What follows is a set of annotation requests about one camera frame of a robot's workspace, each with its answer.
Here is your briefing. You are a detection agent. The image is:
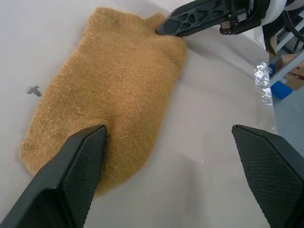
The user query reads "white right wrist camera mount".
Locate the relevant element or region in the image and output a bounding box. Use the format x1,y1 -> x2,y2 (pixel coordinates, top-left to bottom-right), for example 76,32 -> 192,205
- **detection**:
260,0 -> 289,26

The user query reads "blue box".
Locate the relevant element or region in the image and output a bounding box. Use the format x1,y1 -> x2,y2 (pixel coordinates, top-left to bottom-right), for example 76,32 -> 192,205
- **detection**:
270,80 -> 295,100

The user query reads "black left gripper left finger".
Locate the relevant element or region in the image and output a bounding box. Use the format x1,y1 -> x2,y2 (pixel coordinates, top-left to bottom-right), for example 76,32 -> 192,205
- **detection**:
0,124 -> 108,228

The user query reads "clear tape strip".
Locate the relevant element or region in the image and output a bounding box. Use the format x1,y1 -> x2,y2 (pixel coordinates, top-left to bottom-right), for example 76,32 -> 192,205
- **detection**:
254,58 -> 274,109

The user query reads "brown cardboard box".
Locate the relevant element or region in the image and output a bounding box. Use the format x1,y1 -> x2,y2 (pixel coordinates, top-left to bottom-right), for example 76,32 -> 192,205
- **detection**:
282,53 -> 304,91

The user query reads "tan knitted sock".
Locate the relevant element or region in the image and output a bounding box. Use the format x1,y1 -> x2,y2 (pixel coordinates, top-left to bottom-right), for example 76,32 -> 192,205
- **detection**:
18,6 -> 188,197

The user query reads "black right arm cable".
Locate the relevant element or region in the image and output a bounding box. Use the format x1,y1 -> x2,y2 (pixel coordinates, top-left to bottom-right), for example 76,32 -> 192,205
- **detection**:
282,8 -> 304,40

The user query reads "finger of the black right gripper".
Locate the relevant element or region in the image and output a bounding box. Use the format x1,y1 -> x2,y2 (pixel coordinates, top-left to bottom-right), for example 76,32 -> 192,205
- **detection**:
176,20 -> 224,38
155,0 -> 230,36

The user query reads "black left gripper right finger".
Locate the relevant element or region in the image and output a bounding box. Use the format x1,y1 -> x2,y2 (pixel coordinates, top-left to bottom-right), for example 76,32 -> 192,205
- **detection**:
232,124 -> 304,228

